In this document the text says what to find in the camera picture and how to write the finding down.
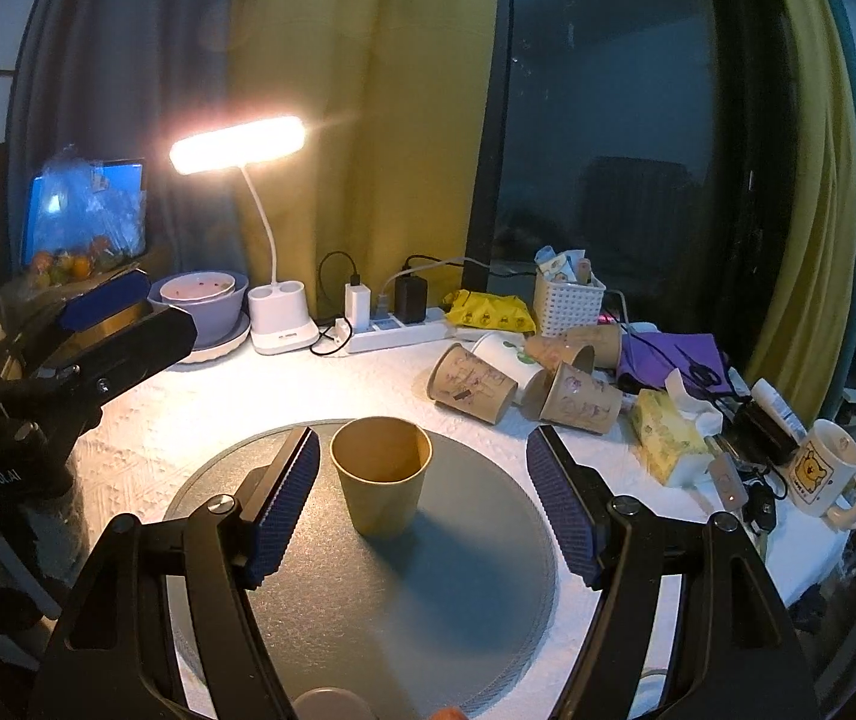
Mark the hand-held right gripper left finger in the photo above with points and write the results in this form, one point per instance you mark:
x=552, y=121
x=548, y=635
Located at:
x=285, y=510

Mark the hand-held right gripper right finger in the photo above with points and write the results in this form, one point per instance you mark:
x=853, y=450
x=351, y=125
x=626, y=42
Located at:
x=559, y=499

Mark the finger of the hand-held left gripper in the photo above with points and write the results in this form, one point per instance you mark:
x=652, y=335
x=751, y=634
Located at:
x=101, y=304
x=135, y=356

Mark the yellow paper cup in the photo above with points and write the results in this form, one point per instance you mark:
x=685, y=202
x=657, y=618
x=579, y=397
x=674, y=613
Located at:
x=383, y=476

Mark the brown printed paper cup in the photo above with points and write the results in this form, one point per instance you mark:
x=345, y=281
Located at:
x=559, y=352
x=473, y=382
x=600, y=343
x=581, y=401

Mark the white green-print paper cup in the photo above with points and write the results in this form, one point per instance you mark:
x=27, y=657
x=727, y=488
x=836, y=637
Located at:
x=506, y=356

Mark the clear plastic bag of fruit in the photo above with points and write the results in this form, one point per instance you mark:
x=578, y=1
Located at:
x=98, y=240

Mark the white textured tablecloth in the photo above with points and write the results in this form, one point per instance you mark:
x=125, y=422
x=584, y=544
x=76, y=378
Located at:
x=173, y=412

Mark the purple bowl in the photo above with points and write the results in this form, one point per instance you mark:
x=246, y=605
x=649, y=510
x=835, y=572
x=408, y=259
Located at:
x=206, y=315

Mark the white plate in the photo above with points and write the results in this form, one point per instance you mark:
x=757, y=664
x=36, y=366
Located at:
x=218, y=349

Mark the pink bowl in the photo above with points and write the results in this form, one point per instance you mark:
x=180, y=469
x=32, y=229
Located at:
x=199, y=289

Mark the blue tablet screen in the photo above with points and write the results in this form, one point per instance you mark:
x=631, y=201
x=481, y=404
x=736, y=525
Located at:
x=53, y=210

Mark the yellow tissue pack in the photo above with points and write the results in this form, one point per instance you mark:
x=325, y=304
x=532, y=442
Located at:
x=668, y=435

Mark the white desk lamp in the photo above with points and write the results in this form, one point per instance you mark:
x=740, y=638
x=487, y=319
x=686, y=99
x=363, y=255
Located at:
x=278, y=315

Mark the grey round mat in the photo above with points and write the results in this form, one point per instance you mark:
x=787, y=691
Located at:
x=435, y=615

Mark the purple cloth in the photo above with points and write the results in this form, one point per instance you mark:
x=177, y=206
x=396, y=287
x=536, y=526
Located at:
x=671, y=356

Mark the white plastic basket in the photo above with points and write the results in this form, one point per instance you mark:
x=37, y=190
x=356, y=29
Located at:
x=566, y=304

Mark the yellow printed packet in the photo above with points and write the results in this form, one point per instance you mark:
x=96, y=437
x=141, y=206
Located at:
x=491, y=313

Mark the black car key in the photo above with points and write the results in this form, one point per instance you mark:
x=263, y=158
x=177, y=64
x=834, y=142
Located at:
x=757, y=506

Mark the white power strip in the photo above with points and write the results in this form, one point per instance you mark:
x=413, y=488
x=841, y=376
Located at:
x=398, y=334

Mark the black device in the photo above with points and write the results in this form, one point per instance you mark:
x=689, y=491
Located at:
x=761, y=431

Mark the white charger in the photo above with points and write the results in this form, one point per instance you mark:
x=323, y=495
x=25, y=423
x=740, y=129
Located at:
x=358, y=307

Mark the white tube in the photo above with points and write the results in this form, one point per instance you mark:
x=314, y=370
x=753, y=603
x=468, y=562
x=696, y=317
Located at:
x=780, y=405

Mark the black charger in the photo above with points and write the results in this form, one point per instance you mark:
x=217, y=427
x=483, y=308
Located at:
x=411, y=300

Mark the grey-blue curtain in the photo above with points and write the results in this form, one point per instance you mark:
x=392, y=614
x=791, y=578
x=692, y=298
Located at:
x=135, y=52

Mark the white bear mug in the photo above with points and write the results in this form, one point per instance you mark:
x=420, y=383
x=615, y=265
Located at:
x=821, y=472

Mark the yellow curtain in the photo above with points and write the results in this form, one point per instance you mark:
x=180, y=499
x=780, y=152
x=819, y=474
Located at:
x=368, y=165

